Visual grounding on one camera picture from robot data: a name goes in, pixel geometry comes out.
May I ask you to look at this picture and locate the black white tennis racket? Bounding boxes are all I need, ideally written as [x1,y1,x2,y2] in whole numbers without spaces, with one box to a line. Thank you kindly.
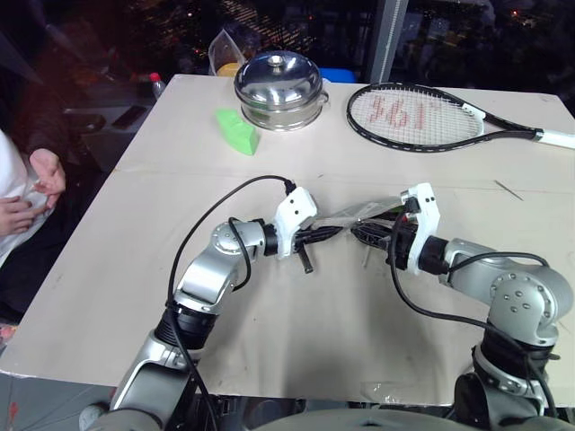
[345,81,575,155]

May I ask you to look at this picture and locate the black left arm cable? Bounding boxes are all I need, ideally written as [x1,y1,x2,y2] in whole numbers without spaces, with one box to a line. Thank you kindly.
[166,175,298,431]

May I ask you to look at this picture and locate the red capped bottle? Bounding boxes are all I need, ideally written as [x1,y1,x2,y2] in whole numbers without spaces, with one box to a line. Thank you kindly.
[147,72,167,101]

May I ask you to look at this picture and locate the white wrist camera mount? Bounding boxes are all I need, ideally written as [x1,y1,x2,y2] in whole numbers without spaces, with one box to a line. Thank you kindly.
[399,181,441,276]
[270,185,320,261]

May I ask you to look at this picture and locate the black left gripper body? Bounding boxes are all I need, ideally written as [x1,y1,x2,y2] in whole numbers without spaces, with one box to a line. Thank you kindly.
[287,225,319,276]

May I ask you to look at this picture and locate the person's left hand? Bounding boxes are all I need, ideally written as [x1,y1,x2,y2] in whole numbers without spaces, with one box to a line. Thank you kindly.
[28,148,68,209]

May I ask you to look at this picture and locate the thin stick on table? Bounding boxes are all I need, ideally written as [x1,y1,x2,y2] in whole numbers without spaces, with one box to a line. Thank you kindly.
[493,180,523,202]

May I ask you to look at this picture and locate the blue container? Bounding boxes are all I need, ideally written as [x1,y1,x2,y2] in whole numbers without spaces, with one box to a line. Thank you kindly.
[319,66,358,84]

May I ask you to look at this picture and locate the person's right hand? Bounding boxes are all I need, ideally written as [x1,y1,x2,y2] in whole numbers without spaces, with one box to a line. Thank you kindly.
[0,197,36,237]

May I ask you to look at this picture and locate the stainless steel pot with lid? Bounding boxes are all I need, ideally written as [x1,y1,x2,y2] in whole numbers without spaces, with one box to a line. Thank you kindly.
[233,49,332,134]

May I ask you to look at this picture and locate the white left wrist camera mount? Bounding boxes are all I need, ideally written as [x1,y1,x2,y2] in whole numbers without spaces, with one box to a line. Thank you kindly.
[270,185,320,261]

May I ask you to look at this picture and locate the clear plastic bag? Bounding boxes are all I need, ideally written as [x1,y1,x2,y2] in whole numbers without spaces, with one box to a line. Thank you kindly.
[207,28,247,77]
[314,199,408,267]

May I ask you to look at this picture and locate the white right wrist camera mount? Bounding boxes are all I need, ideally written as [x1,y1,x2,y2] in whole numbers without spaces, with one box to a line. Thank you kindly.
[399,181,441,276]

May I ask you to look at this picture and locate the grey metal pillar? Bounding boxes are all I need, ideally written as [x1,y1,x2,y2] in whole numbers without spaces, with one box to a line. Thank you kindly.
[367,0,409,84]

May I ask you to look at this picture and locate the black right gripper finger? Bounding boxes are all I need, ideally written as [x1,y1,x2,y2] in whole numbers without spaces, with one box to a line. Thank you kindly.
[356,218,399,231]
[351,228,393,249]

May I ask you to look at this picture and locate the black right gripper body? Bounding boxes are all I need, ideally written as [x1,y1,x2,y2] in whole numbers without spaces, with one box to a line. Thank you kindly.
[385,221,421,271]

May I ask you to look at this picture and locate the white garment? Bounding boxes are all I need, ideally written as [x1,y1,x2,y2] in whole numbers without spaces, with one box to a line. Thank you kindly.
[0,128,51,267]

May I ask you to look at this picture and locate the green foam block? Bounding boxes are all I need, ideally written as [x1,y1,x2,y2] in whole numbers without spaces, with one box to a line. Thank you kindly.
[213,107,261,158]

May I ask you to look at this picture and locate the dark phone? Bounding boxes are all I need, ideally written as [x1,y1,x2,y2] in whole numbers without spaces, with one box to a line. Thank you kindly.
[111,105,146,130]

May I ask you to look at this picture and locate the grey robot torso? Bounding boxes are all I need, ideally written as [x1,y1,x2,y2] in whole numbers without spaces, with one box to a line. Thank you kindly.
[251,405,453,431]

